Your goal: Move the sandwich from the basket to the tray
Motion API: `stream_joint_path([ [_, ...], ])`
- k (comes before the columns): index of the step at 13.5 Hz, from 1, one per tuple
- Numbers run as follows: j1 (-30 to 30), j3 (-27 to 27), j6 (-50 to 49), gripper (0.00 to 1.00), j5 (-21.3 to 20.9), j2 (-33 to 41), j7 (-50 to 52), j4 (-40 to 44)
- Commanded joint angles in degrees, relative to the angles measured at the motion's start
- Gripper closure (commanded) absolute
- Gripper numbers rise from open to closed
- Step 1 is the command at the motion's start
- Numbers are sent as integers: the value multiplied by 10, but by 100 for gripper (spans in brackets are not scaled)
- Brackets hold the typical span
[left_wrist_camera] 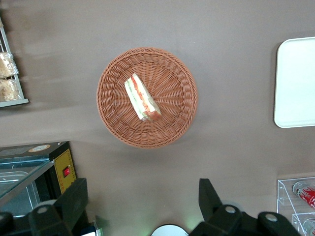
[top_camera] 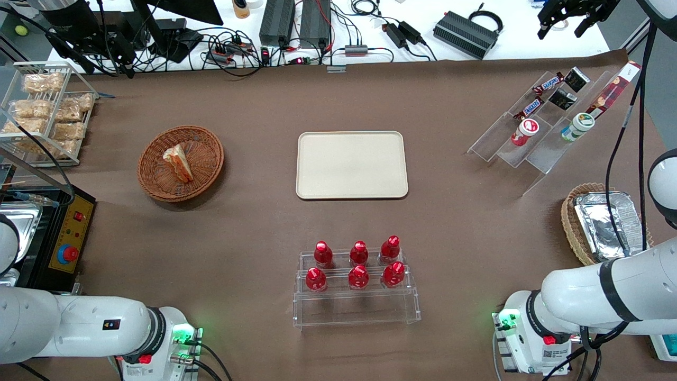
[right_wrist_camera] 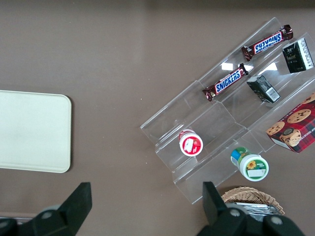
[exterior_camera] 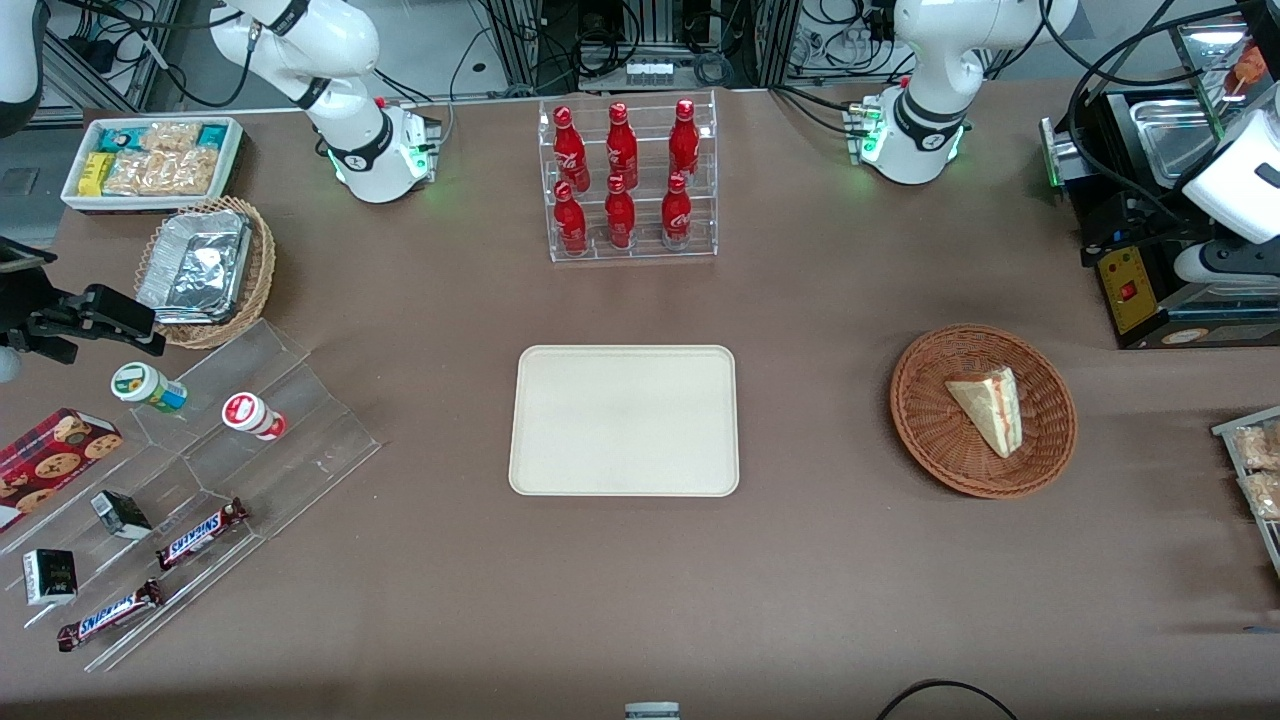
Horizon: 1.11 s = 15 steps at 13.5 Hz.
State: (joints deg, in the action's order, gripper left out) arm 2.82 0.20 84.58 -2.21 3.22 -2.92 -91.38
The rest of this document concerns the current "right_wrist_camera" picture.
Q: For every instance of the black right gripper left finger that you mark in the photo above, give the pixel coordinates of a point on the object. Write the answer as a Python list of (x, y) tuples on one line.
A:
[(73, 209)]

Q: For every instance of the green sunflower lidded cup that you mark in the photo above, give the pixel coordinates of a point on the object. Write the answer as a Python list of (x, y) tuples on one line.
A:
[(252, 166)]

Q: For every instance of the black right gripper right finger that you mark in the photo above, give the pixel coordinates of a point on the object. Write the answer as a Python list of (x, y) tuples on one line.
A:
[(216, 211)]

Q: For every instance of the red tartan cookie box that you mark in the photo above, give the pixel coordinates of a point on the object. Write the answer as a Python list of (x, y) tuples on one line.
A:
[(295, 127)]

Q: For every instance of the dark green drink carton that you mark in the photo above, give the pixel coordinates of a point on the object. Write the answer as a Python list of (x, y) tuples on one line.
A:
[(297, 56), (263, 89)]

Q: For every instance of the brown wicker basket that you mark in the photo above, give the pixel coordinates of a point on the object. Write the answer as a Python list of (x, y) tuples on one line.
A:
[(246, 195)]

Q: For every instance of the cream plastic tray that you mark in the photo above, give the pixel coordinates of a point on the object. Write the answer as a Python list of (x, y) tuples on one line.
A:
[(34, 131)]

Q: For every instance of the plastic triangle sandwich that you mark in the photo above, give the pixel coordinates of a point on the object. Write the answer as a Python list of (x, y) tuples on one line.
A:
[(258, 208)]

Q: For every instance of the clear acrylic tiered display stand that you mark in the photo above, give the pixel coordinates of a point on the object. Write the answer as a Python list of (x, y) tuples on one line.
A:
[(197, 118)]

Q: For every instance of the Snickers chocolate bar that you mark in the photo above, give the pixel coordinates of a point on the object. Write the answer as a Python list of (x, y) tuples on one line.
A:
[(227, 82), (267, 42)]

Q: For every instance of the red strawberry yogurt cup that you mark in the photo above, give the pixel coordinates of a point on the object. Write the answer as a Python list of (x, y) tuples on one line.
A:
[(190, 145)]

